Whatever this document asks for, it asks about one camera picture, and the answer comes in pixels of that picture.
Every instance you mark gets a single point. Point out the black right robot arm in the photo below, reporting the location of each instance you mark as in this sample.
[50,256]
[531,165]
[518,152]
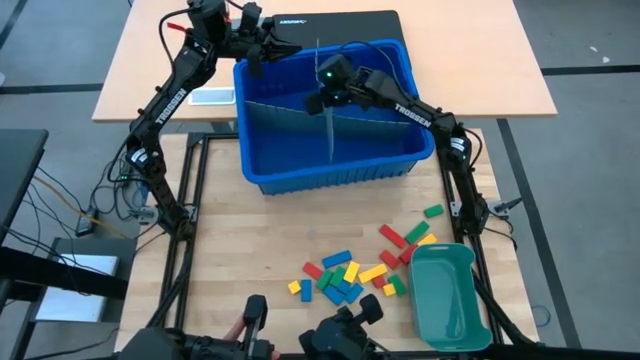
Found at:
[415,112]

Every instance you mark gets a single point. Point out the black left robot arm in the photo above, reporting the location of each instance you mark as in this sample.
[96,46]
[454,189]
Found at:
[170,105]

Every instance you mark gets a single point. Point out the person's hand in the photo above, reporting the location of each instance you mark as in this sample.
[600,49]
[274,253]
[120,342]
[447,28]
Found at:
[235,330]

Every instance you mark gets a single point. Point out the white flat box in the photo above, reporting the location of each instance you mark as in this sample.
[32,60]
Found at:
[75,305]

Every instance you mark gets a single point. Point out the black horizontal bar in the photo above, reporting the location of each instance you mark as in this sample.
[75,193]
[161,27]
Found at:
[60,275]

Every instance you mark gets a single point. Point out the black power strip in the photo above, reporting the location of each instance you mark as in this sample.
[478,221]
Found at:
[125,176]

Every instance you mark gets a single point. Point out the white-edged grey phone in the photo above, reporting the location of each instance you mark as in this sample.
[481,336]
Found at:
[212,96]

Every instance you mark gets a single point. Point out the small yellow cube block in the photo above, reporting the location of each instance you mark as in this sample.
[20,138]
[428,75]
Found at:
[294,287]
[389,289]

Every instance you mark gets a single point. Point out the black side desk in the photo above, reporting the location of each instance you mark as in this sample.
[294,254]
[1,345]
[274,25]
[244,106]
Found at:
[20,170]

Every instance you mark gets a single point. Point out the red rectangular block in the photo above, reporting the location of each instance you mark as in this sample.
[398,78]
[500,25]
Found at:
[312,270]
[407,254]
[388,259]

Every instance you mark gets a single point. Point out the grey metal mount bracket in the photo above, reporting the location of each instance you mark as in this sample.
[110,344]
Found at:
[145,214]
[456,207]

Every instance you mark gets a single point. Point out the short grey slotted divider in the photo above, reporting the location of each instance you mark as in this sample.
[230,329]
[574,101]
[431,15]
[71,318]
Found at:
[330,140]

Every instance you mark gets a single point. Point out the black power adapter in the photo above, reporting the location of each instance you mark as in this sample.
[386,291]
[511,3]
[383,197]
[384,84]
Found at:
[86,225]

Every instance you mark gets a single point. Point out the long green block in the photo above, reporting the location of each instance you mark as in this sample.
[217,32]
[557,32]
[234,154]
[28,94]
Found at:
[417,232]

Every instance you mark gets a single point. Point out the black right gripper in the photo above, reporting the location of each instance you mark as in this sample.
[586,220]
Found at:
[337,77]

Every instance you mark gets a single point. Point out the small red cube block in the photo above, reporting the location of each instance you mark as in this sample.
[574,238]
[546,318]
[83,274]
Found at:
[379,281]

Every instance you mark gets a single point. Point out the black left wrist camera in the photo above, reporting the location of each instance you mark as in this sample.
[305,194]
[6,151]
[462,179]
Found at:
[254,62]

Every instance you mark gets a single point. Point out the long grey slotted divider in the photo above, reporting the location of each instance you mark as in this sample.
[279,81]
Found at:
[280,117]

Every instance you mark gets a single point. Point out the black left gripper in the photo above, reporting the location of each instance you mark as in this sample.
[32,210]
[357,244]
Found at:
[255,35]

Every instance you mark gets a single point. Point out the green rectangular block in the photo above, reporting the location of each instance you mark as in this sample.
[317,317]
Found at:
[398,285]
[338,276]
[324,279]
[434,210]

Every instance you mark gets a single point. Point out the long blue block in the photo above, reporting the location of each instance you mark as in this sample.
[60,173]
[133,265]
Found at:
[336,259]

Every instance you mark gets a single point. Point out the black closed laptop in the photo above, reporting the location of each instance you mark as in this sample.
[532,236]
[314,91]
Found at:
[350,27]

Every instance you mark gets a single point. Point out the teal plastic basket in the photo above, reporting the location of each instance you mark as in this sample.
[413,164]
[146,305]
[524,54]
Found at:
[445,300]

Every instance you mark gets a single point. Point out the long yellow block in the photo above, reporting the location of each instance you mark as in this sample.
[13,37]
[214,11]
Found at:
[373,273]

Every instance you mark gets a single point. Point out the large blue plastic bin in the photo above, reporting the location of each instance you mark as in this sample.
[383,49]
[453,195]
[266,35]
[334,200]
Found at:
[300,165]

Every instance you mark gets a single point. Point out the long red block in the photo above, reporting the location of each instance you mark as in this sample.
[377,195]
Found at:
[393,236]

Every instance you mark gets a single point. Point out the black pointed lever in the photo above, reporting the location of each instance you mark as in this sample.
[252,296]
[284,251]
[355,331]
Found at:
[507,205]

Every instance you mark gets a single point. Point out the small blue cube block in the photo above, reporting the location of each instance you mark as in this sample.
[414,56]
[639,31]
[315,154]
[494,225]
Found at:
[344,286]

